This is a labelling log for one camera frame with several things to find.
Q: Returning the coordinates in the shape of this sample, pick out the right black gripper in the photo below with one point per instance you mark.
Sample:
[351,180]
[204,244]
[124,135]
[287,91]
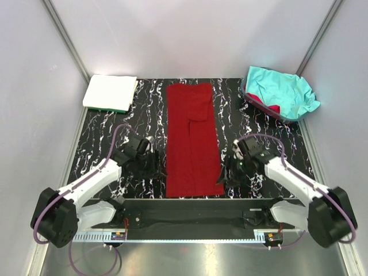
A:
[236,180]

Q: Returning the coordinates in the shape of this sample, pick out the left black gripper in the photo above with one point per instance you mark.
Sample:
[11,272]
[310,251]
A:
[154,169]

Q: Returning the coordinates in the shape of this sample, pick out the red t shirt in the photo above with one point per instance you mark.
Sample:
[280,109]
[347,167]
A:
[192,156]

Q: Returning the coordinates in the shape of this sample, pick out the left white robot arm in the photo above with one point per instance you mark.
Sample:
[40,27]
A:
[60,214]

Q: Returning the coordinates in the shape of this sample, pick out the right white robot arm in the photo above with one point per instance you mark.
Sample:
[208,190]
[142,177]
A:
[325,213]

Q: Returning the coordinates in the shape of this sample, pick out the crimson t shirt in basket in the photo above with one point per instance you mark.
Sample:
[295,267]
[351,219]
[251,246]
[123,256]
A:
[275,108]

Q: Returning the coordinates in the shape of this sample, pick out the folded white t shirt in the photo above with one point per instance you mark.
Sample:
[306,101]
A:
[110,92]

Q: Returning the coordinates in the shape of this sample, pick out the teal t shirt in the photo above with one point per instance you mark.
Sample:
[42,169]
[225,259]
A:
[292,93]

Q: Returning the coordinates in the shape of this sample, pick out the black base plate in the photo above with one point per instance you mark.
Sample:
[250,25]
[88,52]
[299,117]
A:
[190,220]

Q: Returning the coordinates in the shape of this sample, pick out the left cable duct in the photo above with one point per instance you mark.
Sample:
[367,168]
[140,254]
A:
[99,236]

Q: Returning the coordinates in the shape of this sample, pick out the left aluminium frame post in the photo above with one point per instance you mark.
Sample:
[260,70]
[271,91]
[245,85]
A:
[65,37]

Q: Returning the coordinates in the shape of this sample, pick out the aluminium frame post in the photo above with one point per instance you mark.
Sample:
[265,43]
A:
[65,37]
[322,30]

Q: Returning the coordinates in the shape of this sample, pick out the right aluminium frame post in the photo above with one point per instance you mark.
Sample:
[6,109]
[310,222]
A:
[322,30]

